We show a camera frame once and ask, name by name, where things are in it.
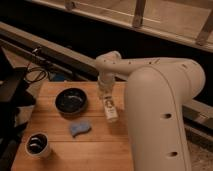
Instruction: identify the black cable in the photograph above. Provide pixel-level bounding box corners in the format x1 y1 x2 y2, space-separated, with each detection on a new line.
23 46 51 85

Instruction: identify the dark ceramic bowl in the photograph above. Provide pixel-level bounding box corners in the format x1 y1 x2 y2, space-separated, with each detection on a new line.
55 88 88 116

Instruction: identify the white cup with dark inside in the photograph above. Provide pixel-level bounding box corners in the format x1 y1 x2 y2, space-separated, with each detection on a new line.
25 132 51 158

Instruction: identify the white plastic bottle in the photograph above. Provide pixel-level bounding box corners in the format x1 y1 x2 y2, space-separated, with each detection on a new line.
103 96 118 122

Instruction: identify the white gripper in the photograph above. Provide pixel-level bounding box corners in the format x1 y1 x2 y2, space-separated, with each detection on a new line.
98 73 115 99

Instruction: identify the blue sponge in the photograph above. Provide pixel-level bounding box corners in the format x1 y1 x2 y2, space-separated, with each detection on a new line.
69 121 91 137

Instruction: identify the black equipment at left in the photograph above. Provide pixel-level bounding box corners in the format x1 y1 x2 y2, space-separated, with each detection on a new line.
0 48 36 171

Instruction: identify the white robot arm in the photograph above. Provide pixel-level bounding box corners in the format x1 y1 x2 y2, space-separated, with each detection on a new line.
95 51 205 171

